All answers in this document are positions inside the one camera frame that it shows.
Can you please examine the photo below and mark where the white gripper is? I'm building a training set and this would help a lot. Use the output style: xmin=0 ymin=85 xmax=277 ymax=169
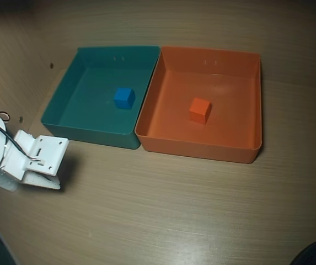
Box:
xmin=1 ymin=129 xmax=63 ymax=192

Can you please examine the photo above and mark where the blue cube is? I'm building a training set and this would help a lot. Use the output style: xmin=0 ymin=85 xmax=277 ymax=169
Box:
xmin=113 ymin=87 xmax=136 ymax=110

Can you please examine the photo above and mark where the orange cube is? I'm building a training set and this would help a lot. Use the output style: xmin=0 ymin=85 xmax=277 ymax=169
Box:
xmin=188 ymin=97 xmax=212 ymax=124

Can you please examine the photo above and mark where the teal plastic box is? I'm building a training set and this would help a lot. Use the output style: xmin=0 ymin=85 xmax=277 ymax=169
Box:
xmin=40 ymin=45 xmax=161 ymax=150

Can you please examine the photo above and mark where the orange plastic box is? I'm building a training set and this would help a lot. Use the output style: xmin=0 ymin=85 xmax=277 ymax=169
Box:
xmin=134 ymin=46 xmax=264 ymax=165

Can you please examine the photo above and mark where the white textured plastic block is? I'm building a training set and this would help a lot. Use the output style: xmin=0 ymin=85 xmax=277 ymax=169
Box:
xmin=0 ymin=169 xmax=19 ymax=193

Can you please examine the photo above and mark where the white wrist camera mount plate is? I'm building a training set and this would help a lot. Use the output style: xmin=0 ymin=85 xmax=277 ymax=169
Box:
xmin=26 ymin=135 xmax=70 ymax=178

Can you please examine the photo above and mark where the black cable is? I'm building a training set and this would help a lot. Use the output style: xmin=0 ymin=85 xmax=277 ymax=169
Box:
xmin=0 ymin=109 xmax=42 ymax=161

